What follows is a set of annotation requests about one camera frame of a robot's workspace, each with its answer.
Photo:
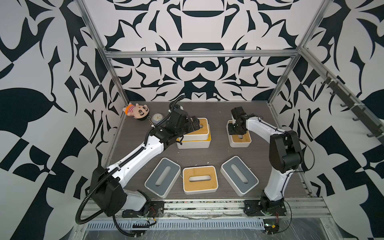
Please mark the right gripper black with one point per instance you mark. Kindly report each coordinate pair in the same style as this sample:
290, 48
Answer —
236, 127

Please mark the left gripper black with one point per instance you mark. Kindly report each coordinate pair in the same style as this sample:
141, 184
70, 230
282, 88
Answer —
188, 123

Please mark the wood tissue box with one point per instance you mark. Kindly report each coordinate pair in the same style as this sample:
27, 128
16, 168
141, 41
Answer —
200, 180
238, 141
199, 132

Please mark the yellow top tissue box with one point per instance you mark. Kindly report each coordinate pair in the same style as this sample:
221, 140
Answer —
195, 142

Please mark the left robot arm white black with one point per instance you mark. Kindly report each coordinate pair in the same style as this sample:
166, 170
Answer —
107, 184

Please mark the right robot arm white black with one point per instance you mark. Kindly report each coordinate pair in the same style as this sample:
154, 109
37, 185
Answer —
285, 152

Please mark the grey top tissue box right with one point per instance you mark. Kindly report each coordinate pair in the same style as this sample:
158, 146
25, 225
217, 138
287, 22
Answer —
239, 176

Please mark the grey tissue box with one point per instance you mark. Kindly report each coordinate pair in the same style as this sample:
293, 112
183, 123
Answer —
239, 176
163, 177

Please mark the wood top tissue box front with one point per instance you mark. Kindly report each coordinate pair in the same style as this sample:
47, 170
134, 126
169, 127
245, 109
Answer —
200, 180

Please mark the grey top tissue box left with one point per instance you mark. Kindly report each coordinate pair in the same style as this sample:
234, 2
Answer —
163, 177

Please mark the blue round alarm clock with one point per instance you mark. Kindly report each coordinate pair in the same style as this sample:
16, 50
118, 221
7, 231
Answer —
157, 118

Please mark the cartoon boy plush toy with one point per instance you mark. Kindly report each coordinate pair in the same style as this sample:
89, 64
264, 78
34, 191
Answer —
138, 112

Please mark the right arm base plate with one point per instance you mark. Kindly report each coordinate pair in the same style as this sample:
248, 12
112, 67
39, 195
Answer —
264, 207

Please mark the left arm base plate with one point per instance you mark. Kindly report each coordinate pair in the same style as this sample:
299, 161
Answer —
149, 210

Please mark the aluminium frame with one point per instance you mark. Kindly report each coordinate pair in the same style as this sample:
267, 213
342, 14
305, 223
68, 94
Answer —
222, 53

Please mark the black wall hook rack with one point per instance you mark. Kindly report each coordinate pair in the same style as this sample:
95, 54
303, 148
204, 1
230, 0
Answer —
360, 110

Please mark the white slotted cable duct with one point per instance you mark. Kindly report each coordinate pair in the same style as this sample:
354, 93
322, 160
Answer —
180, 224

